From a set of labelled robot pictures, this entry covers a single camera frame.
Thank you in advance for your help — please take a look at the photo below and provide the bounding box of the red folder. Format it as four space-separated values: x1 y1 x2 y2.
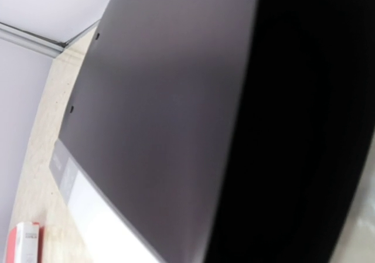
3 221 43 263

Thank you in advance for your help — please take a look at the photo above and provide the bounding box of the left aluminium frame post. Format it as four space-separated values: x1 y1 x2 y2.
1 20 100 59

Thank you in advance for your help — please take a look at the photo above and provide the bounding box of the black folder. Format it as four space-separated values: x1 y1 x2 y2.
50 0 374 262

